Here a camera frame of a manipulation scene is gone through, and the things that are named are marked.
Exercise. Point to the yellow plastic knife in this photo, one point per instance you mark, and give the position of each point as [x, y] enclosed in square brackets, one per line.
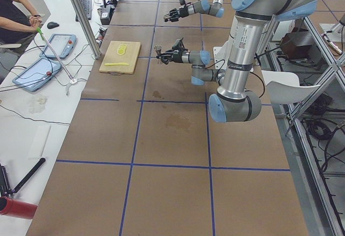
[117, 64]

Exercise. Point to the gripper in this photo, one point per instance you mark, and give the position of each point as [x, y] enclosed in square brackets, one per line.
[182, 12]
[176, 56]

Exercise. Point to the white foam strip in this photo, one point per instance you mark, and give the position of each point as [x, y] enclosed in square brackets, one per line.
[39, 141]

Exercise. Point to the black keyboard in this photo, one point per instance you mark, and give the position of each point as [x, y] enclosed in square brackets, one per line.
[87, 7]

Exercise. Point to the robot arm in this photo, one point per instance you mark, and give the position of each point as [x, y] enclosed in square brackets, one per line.
[201, 6]
[232, 102]

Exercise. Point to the lemon slice one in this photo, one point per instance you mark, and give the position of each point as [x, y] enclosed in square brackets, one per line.
[120, 53]

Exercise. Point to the aluminium frame post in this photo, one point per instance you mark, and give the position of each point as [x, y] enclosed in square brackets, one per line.
[86, 27]

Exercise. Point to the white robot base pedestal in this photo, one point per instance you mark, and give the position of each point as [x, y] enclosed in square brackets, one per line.
[223, 53]

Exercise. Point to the blue teach pendant near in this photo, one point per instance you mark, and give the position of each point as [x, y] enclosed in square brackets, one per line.
[37, 74]

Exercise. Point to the black computer mouse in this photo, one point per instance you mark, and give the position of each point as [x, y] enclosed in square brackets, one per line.
[52, 25]

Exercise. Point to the person in black shirt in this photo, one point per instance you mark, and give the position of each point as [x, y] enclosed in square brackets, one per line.
[16, 27]

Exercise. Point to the black box on table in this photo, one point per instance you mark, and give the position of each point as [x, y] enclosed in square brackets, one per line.
[106, 14]

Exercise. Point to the blue teach pendant far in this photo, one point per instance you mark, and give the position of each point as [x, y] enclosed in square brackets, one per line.
[63, 44]

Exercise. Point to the red bottle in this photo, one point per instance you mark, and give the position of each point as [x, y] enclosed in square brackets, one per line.
[15, 208]

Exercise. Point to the metal rod green clip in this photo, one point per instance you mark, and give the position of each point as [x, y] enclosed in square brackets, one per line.
[72, 79]

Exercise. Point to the white chair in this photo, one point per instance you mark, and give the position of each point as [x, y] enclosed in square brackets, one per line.
[284, 87]

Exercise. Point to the steel jigger shaker cup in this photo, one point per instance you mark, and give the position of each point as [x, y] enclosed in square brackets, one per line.
[158, 50]

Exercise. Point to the bamboo cutting board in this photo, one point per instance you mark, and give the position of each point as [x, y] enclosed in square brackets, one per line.
[130, 56]

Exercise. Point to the black handheld tool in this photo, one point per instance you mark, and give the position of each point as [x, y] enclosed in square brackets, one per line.
[6, 190]

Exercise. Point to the blue teach pendant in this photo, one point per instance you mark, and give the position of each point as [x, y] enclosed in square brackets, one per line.
[63, 44]
[37, 74]

